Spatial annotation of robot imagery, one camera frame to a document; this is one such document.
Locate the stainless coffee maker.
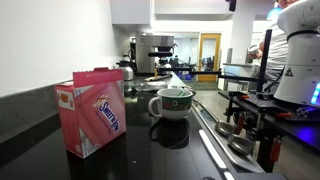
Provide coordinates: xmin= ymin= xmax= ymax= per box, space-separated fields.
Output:
xmin=136 ymin=35 xmax=174 ymax=73

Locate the green marker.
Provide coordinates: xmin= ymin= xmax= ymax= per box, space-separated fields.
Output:
xmin=177 ymin=88 xmax=188 ymax=97

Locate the person in white shirt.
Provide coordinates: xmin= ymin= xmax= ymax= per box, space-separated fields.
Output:
xmin=247 ymin=0 xmax=301 ymax=83

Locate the pink Sweet'N Low box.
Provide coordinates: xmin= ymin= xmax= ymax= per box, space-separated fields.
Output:
xmin=55 ymin=68 xmax=126 ymax=158

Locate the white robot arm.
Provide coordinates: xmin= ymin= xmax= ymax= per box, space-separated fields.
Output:
xmin=274 ymin=0 xmax=320 ymax=107

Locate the yellow framed door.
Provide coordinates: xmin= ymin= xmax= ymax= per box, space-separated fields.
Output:
xmin=197 ymin=33 xmax=221 ymax=82

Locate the white and green mug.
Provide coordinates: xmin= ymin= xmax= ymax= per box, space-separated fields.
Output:
xmin=148 ymin=88 xmax=193 ymax=120

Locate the silver kettle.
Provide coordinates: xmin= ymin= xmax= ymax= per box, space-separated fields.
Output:
xmin=117 ymin=61 xmax=134 ymax=81

